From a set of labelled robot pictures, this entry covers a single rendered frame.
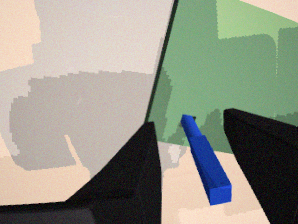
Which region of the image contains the green rectangular tray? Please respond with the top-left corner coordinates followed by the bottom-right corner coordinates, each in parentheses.
top-left (144, 0), bottom-right (298, 155)

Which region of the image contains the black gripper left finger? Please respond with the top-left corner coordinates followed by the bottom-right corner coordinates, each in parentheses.
top-left (0, 121), bottom-right (162, 224)

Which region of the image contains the blue square bar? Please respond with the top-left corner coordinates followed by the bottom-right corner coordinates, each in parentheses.
top-left (181, 113), bottom-right (233, 205)

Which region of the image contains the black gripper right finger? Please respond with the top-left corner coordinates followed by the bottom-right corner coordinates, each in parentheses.
top-left (223, 108), bottom-right (298, 224)

